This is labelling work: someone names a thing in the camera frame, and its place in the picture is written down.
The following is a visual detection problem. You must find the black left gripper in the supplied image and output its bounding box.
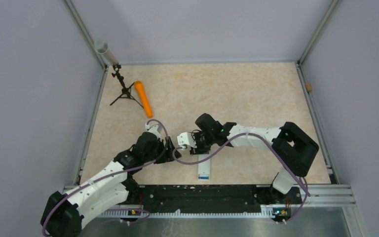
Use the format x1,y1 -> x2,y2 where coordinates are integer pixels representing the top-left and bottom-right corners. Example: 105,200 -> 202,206
143,136 -> 181,164

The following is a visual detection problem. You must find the white remote control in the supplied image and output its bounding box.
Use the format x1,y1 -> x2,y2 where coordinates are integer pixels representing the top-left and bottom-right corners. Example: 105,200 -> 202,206
197,159 -> 211,178

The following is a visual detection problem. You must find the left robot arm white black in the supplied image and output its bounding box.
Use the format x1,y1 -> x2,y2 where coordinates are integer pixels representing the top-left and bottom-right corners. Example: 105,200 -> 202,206
40,132 -> 182,237

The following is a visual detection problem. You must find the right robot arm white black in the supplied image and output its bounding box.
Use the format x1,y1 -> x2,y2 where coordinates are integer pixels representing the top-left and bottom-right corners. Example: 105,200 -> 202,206
177,113 -> 319,203

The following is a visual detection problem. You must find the black mini tripod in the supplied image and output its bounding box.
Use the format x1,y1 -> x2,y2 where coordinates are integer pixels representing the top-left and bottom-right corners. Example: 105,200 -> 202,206
110,64 -> 143,108

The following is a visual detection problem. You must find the small cork piece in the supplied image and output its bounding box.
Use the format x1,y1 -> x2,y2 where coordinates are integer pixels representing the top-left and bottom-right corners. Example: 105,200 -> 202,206
305,82 -> 312,93

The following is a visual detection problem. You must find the grey tube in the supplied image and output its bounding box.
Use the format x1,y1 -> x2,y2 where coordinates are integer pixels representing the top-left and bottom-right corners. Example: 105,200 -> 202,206
94,39 -> 119,66

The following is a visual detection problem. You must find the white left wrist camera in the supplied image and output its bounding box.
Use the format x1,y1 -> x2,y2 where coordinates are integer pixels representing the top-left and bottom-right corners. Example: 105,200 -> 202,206
145,123 -> 163,139

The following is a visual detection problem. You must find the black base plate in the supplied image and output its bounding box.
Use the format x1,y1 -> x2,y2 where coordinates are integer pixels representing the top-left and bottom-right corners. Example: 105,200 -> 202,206
128,185 -> 302,214

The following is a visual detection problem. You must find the white cable duct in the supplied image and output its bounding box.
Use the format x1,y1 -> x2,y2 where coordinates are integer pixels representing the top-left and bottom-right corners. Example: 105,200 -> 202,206
98,208 -> 275,219

